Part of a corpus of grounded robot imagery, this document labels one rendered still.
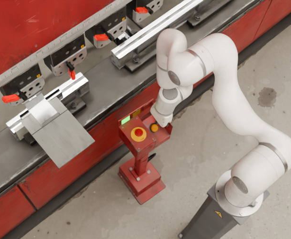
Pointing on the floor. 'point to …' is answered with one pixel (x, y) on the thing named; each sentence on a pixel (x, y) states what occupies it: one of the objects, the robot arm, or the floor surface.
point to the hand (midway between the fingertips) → (159, 120)
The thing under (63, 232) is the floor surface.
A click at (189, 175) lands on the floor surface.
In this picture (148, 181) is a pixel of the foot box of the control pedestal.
